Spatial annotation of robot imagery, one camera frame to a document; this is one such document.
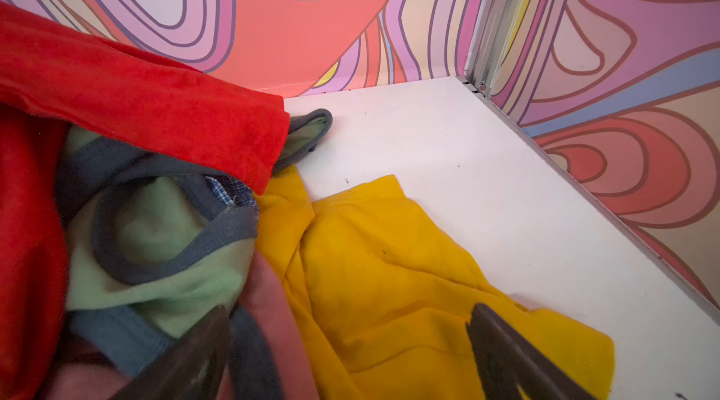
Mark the aluminium frame corner post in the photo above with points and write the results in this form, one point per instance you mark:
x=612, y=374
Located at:
x=492, y=35

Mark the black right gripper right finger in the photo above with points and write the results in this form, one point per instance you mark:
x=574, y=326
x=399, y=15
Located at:
x=510, y=367

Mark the yellow cloth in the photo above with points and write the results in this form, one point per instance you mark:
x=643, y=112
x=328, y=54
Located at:
x=382, y=296

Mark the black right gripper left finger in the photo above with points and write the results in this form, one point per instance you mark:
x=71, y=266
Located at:
x=191, y=369

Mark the green cloth with grey trim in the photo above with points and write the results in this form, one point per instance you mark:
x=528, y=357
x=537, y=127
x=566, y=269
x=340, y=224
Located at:
x=144, y=230

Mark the red cloth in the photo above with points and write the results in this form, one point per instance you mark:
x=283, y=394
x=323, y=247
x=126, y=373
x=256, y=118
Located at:
x=53, y=77

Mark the pink cloth with grey trim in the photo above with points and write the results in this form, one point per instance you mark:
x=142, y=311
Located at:
x=105, y=349

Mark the blue checked cloth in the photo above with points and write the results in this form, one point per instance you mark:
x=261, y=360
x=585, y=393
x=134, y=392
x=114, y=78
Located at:
x=231, y=192

